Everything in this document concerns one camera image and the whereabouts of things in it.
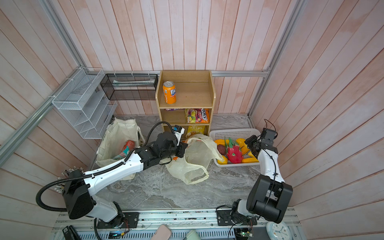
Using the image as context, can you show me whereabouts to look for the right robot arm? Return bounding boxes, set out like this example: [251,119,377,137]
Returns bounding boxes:
[216,128,293,226]

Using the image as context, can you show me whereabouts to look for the cream canvas tote bag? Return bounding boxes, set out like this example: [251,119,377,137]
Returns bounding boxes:
[96,118,145,167]

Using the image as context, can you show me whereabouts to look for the orange print plastic bag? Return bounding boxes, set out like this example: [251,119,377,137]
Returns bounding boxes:
[166,134,223,185]

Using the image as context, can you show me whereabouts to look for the teal snack packet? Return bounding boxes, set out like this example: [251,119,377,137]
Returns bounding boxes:
[113,152,128,160]

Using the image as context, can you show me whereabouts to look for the orange snack packet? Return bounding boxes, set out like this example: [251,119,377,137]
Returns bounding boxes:
[197,109,210,124]

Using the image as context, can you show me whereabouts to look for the colourful candy packet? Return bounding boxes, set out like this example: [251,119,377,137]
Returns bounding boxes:
[185,109,202,124]

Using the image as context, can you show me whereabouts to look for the wooden two-tier shelf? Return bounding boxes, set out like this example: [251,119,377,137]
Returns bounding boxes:
[156,70,216,135]

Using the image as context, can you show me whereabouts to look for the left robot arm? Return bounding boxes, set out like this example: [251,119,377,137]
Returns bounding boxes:
[36,125,188,228]

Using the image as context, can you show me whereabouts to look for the yellow chips packet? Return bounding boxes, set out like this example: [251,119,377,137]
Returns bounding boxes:
[186,126,206,138]

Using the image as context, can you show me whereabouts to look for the orange Fanta can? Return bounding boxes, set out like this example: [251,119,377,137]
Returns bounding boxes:
[163,81,177,104]

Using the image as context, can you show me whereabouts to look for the white wire mesh rack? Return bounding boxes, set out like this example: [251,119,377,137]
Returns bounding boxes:
[52,68,117,140]

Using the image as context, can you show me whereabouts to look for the red cola can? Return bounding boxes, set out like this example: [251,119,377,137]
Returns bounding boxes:
[122,140,136,156]

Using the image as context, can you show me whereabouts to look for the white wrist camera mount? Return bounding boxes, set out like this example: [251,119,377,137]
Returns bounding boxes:
[173,125,185,146]

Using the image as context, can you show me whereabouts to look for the pink phone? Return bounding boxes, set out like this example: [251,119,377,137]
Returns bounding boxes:
[151,225,172,240]

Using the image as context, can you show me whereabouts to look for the red pencil cup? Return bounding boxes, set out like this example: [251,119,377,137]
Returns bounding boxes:
[54,167,84,193]

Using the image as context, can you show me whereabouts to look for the pink dragon fruit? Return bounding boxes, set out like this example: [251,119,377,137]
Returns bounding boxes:
[227,138,243,164]

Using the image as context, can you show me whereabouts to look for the white analog clock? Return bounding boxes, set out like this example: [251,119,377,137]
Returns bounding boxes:
[266,222,293,240]

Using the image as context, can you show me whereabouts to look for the black mesh basket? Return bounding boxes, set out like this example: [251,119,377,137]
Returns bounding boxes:
[100,73,158,101]

